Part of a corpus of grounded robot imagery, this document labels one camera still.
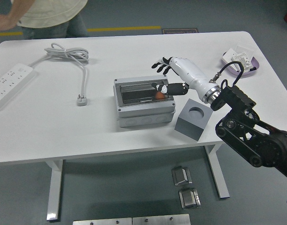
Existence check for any white socket module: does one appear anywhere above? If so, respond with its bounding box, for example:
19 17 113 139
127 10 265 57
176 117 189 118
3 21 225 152
231 52 252 72

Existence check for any steel base plate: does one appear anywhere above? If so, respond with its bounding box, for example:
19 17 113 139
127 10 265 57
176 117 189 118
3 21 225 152
132 214 191 225
72 217 132 225

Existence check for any white square card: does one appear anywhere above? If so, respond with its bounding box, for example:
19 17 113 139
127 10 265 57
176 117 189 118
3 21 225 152
222 48 238 66

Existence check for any white table leg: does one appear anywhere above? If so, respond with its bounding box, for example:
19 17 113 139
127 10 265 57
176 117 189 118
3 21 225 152
45 159 64 222
204 143 230 200

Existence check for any clear hinged box lid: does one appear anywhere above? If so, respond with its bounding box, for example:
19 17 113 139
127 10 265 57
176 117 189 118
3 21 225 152
119 81 171 105

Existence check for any purple plastic tray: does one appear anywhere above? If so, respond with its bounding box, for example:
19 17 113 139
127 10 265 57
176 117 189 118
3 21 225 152
222 52 261 78

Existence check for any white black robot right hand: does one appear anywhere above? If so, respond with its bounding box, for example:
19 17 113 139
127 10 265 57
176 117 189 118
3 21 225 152
151 56 216 100

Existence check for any person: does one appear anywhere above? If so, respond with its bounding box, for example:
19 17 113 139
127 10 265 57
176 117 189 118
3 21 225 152
16 0 90 40

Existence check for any white power strip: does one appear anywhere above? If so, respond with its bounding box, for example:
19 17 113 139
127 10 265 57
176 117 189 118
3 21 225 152
0 62 38 112

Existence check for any clear plastic plate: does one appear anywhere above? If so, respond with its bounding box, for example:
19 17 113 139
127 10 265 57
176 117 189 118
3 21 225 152
234 45 256 59

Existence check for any grey plastic enclosure box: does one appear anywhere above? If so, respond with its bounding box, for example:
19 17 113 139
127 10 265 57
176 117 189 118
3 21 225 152
113 74 176 128

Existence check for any white power cable with plug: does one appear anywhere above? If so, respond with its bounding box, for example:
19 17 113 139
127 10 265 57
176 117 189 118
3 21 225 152
28 42 90 107

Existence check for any grey block holder with hole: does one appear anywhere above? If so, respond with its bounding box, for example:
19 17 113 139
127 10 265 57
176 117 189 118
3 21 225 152
174 98 214 142

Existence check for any dark floor sign mat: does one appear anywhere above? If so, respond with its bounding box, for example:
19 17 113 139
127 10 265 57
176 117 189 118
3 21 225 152
161 28 200 35

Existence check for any metal foot bracket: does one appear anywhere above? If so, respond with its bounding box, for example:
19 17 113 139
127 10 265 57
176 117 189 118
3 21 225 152
171 165 193 187
178 187 202 210

